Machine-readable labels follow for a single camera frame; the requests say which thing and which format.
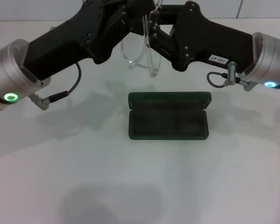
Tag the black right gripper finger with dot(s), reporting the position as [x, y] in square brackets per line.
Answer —
[140, 7]

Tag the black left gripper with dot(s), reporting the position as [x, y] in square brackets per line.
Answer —
[58, 44]

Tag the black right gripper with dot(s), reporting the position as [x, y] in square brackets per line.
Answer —
[212, 39]

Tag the clear white glasses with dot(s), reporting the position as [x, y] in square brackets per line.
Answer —
[153, 67]

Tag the green glasses case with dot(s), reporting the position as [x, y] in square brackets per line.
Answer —
[158, 126]

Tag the silver plug on left gripper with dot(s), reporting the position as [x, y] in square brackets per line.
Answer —
[53, 28]

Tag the silver plug on gripper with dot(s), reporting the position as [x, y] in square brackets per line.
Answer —
[53, 28]
[230, 74]

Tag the silver plug on right gripper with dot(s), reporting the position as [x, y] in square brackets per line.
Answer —
[230, 74]

